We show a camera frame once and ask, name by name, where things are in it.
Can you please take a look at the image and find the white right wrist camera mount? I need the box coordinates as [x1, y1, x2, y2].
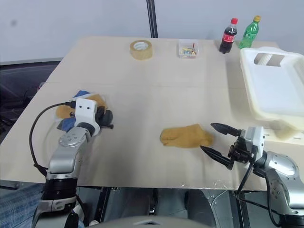
[244, 125, 266, 155]

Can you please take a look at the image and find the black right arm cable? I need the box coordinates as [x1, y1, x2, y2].
[236, 145, 284, 227]

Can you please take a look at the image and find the clear box of coloured pins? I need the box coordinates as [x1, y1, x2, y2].
[176, 39, 200, 59]

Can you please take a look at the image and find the mustard yellow sock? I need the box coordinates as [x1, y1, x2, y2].
[55, 105, 77, 119]
[85, 93, 108, 111]
[159, 123, 215, 149]

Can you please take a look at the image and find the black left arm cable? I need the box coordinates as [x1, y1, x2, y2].
[28, 101, 77, 175]

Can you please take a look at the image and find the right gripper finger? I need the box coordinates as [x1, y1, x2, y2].
[210, 122, 242, 137]
[199, 145, 235, 170]

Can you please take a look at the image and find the black metal pole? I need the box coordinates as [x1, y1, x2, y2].
[145, 0, 159, 38]

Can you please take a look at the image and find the green soda bottle yellow cap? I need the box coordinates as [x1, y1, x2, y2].
[238, 15, 262, 50]

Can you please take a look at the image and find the cola bottle red cap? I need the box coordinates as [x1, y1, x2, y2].
[218, 18, 239, 54]

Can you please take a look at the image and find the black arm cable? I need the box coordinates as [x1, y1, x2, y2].
[236, 145, 284, 227]
[28, 101, 77, 175]

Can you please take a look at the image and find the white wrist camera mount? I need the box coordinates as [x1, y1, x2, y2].
[74, 97, 101, 136]
[244, 125, 266, 155]

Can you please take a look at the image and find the black chair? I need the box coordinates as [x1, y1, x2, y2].
[0, 59, 61, 145]

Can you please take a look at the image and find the brown packing tape roll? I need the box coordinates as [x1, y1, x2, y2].
[129, 39, 153, 61]

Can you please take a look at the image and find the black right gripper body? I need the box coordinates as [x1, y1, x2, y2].
[228, 129, 255, 165]

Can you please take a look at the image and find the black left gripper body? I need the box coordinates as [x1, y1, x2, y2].
[95, 106, 114, 126]

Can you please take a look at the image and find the white plastic basket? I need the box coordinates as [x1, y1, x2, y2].
[239, 46, 304, 132]

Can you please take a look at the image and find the blue sock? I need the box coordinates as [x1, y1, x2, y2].
[72, 90, 93, 99]
[56, 117, 77, 132]

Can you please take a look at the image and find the person's blue jeans leg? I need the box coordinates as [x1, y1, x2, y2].
[0, 183, 46, 228]

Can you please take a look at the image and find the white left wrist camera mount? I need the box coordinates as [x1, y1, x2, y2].
[74, 97, 101, 136]

